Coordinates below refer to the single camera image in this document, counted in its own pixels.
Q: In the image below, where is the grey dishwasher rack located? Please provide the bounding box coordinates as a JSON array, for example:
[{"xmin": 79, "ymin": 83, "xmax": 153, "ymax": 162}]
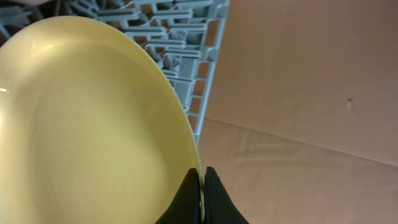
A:
[{"xmin": 1, "ymin": 0, "xmax": 229, "ymax": 139}]

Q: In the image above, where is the yellow plate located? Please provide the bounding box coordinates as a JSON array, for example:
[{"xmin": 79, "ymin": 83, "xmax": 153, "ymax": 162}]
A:
[{"xmin": 1, "ymin": 16, "xmax": 201, "ymax": 223}]

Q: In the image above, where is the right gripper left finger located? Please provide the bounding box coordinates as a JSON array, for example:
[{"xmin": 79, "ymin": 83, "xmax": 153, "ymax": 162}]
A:
[{"xmin": 155, "ymin": 168, "xmax": 201, "ymax": 224}]

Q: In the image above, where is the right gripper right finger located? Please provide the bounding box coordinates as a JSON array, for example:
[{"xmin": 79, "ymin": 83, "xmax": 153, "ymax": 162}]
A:
[{"xmin": 204, "ymin": 167, "xmax": 249, "ymax": 224}]

